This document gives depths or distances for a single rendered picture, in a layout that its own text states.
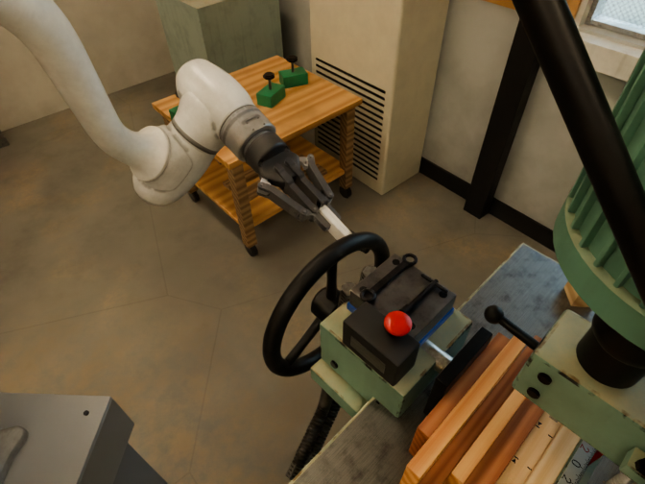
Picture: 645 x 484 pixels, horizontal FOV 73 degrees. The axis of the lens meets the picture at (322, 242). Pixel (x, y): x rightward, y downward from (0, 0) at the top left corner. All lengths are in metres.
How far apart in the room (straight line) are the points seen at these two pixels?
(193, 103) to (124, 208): 1.55
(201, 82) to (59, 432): 0.63
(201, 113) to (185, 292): 1.15
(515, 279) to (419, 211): 1.45
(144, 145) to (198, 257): 1.20
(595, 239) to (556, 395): 0.20
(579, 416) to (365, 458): 0.23
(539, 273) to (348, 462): 0.40
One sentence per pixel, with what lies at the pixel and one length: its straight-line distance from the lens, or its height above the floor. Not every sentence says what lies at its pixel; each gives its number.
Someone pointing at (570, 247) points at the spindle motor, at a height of 1.22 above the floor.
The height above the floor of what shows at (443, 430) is 0.98.
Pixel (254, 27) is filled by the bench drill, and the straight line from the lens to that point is 2.57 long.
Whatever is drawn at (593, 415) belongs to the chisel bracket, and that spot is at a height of 1.04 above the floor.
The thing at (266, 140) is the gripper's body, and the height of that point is 1.00.
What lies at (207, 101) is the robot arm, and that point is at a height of 1.04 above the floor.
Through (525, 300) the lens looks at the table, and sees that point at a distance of 0.70.
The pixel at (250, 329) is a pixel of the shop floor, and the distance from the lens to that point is 1.70.
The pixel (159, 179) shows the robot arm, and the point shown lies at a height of 0.93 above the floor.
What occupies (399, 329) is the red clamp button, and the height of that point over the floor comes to 1.02.
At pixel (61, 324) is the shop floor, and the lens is 1.99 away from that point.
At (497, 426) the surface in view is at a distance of 0.53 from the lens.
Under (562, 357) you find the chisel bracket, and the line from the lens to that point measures 0.45.
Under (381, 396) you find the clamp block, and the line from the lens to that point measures 0.56.
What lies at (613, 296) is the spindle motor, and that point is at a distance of 0.30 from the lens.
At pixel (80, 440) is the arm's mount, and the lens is 0.85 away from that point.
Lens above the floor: 1.42
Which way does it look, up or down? 47 degrees down
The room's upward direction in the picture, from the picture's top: 1 degrees counter-clockwise
